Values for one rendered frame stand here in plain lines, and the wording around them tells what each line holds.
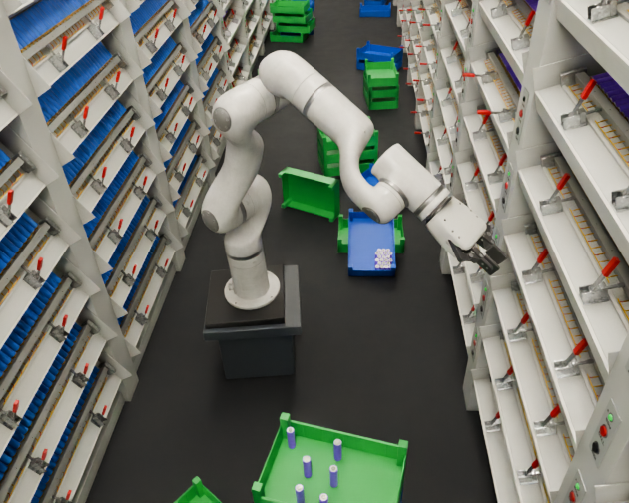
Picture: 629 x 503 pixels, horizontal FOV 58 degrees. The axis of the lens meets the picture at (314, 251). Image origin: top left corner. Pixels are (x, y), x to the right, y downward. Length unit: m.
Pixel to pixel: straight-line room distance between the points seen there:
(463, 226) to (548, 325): 0.27
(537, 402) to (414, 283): 1.16
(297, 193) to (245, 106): 1.57
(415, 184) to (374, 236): 1.38
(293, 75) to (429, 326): 1.29
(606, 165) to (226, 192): 0.97
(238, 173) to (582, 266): 0.88
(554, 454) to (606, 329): 0.38
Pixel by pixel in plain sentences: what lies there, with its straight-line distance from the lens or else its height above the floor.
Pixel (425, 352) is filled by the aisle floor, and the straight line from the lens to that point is 2.15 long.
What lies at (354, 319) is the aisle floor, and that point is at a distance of 2.25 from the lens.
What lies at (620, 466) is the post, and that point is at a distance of 0.98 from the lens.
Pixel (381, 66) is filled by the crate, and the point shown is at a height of 0.18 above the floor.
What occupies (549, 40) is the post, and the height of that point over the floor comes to 1.21.
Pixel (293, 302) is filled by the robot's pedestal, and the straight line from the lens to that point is 1.92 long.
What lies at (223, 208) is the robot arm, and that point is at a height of 0.72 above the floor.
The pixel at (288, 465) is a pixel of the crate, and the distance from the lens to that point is 1.39.
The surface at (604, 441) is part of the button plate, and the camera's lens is 0.99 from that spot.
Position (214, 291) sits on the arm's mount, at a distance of 1.97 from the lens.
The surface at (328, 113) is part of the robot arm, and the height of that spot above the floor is 1.09.
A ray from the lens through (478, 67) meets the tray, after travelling 1.97.
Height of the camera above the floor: 1.60
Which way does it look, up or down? 38 degrees down
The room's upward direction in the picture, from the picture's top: 3 degrees counter-clockwise
